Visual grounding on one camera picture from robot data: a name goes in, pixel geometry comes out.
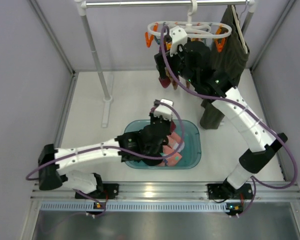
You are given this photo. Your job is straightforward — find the pink patterned sock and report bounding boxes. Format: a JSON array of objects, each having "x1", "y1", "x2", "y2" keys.
[
  {"x1": 156, "y1": 145, "x2": 182, "y2": 167},
  {"x1": 167, "y1": 131, "x2": 185, "y2": 153}
]

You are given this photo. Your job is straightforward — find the purple orange argyle sock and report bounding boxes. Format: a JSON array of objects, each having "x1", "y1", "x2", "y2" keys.
[{"x1": 158, "y1": 70, "x2": 171, "y2": 89}]

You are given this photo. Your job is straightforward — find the orange clothes peg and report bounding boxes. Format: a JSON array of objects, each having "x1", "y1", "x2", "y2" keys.
[{"x1": 214, "y1": 27, "x2": 227, "y2": 53}]

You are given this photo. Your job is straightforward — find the white round clip hanger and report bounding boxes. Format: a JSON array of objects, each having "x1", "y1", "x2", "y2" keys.
[{"x1": 144, "y1": 0, "x2": 234, "y2": 39}]

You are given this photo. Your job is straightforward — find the black sock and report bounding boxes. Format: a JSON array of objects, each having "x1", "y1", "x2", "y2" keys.
[{"x1": 141, "y1": 153, "x2": 164, "y2": 167}]

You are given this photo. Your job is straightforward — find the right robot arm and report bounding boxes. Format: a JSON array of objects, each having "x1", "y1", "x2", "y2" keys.
[{"x1": 154, "y1": 41, "x2": 288, "y2": 200}]

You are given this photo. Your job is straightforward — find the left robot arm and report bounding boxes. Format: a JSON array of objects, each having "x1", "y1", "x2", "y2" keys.
[{"x1": 38, "y1": 112, "x2": 173, "y2": 195}]

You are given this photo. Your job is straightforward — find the white clothes hanger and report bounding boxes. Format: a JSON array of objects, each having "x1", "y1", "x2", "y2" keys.
[{"x1": 230, "y1": 5, "x2": 248, "y2": 54}]

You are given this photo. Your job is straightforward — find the teal plastic basin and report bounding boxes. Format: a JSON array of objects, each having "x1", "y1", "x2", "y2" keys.
[{"x1": 124, "y1": 120, "x2": 202, "y2": 170}]

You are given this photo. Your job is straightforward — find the olive green shorts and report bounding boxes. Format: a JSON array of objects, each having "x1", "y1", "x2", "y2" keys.
[{"x1": 199, "y1": 5, "x2": 250, "y2": 130}]

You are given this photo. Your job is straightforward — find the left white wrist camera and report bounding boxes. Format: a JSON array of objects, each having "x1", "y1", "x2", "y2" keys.
[{"x1": 153, "y1": 98, "x2": 174, "y2": 121}]

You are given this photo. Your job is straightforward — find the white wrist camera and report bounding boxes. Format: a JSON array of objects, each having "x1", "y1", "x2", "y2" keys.
[
  {"x1": 169, "y1": 25, "x2": 188, "y2": 57},
  {"x1": 153, "y1": 98, "x2": 174, "y2": 121}
]

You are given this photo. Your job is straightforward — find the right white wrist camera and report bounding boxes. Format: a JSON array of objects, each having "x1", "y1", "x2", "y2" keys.
[{"x1": 169, "y1": 25, "x2": 188, "y2": 57}]

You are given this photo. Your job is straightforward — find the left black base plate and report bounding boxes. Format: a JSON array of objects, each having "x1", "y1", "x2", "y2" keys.
[{"x1": 86, "y1": 183, "x2": 119, "y2": 200}]

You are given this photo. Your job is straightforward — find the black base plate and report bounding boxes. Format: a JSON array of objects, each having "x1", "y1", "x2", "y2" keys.
[
  {"x1": 86, "y1": 183, "x2": 119, "y2": 200},
  {"x1": 207, "y1": 183, "x2": 253, "y2": 200}
]

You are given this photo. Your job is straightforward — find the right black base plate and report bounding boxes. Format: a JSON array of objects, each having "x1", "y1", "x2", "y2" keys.
[{"x1": 207, "y1": 183, "x2": 253, "y2": 200}]

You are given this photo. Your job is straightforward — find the white clothes rack frame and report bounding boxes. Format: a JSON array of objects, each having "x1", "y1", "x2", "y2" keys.
[{"x1": 75, "y1": 0, "x2": 257, "y2": 128}]

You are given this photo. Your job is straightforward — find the aluminium mounting rail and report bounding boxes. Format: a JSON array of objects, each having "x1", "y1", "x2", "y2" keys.
[{"x1": 30, "y1": 182, "x2": 300, "y2": 213}]

